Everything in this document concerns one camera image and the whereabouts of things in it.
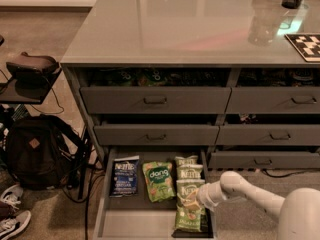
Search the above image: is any green jalapeno chip bag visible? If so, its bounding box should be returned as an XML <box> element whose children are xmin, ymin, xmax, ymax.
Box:
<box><xmin>175</xmin><ymin>179</ymin><xmax>205</xmax><ymax>232</ymax></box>

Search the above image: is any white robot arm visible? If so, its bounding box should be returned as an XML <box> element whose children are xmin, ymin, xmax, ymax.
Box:
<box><xmin>182</xmin><ymin>171</ymin><xmax>320</xmax><ymax>240</ymax></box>

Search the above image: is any green kettle chip bag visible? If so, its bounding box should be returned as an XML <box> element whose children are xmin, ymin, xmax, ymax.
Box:
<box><xmin>177</xmin><ymin>164</ymin><xmax>203</xmax><ymax>180</ymax></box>
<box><xmin>175</xmin><ymin>155</ymin><xmax>198</xmax><ymax>167</ymax></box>

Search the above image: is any rear green Kettle chip bag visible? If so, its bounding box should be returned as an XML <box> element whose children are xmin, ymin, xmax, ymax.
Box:
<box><xmin>175</xmin><ymin>155</ymin><xmax>198</xmax><ymax>167</ymax></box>

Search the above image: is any green Dang chip bag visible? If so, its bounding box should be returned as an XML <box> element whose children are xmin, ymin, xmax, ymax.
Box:
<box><xmin>142</xmin><ymin>161</ymin><xmax>176</xmax><ymax>202</ymax></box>

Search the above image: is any bottom right grey drawer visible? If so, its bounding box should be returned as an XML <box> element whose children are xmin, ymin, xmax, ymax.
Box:
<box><xmin>208</xmin><ymin>151</ymin><xmax>320</xmax><ymax>169</ymax></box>

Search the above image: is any grey drawer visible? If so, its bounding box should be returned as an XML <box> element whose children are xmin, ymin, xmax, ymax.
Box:
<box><xmin>208</xmin><ymin>151</ymin><xmax>320</xmax><ymax>169</ymax></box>
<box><xmin>216</xmin><ymin>124</ymin><xmax>320</xmax><ymax>146</ymax></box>
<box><xmin>94</xmin><ymin>124</ymin><xmax>219</xmax><ymax>146</ymax></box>
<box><xmin>226</xmin><ymin>87</ymin><xmax>320</xmax><ymax>114</ymax></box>
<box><xmin>80</xmin><ymin>86</ymin><xmax>231</xmax><ymax>114</ymax></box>

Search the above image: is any open bottom left drawer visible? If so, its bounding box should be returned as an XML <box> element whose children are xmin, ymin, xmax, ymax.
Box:
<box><xmin>92</xmin><ymin>148</ymin><xmax>218</xmax><ymax>240</ymax></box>

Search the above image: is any blue Kettle chip bag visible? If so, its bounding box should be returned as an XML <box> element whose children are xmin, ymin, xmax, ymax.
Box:
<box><xmin>110</xmin><ymin>156</ymin><xmax>139</xmax><ymax>197</ymax></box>

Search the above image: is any middle left grey drawer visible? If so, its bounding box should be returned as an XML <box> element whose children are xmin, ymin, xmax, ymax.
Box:
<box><xmin>94</xmin><ymin>124</ymin><xmax>219</xmax><ymax>146</ymax></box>

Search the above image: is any middle right grey drawer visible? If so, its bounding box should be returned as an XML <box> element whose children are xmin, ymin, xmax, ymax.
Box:
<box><xmin>216</xmin><ymin>124</ymin><xmax>320</xmax><ymax>146</ymax></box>

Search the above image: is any top right grey drawer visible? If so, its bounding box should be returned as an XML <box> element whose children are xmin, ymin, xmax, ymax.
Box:
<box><xmin>226</xmin><ymin>87</ymin><xmax>320</xmax><ymax>114</ymax></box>

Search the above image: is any top left grey drawer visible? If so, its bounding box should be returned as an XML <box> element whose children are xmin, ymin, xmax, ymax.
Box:
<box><xmin>80</xmin><ymin>86</ymin><xmax>231</xmax><ymax>114</ymax></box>

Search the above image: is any black backpack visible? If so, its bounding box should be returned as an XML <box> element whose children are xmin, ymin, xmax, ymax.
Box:
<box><xmin>5</xmin><ymin>115</ymin><xmax>85</xmax><ymax>190</ymax></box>

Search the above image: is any grey black sneaker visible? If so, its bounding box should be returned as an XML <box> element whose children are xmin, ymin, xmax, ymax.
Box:
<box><xmin>0</xmin><ymin>210</ymin><xmax>31</xmax><ymax>240</ymax></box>

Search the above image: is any white sneaker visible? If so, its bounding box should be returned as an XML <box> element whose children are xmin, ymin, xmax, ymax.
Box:
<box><xmin>0</xmin><ymin>184</ymin><xmax>24</xmax><ymax>210</ymax></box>

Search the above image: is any black white fiducial marker board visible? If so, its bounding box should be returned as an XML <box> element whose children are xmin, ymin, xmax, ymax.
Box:
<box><xmin>285</xmin><ymin>33</ymin><xmax>320</xmax><ymax>62</ymax></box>

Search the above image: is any dark brown pouch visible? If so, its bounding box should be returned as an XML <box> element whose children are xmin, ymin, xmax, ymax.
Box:
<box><xmin>6</xmin><ymin>52</ymin><xmax>59</xmax><ymax>82</ymax></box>

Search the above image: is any black floor cable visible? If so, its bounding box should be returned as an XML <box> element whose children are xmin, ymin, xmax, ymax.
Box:
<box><xmin>61</xmin><ymin>163</ymin><xmax>105</xmax><ymax>240</ymax></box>

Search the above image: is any grey cabinet counter frame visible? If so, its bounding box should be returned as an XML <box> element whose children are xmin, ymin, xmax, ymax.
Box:
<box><xmin>62</xmin><ymin>0</ymin><xmax>320</xmax><ymax>166</ymax></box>

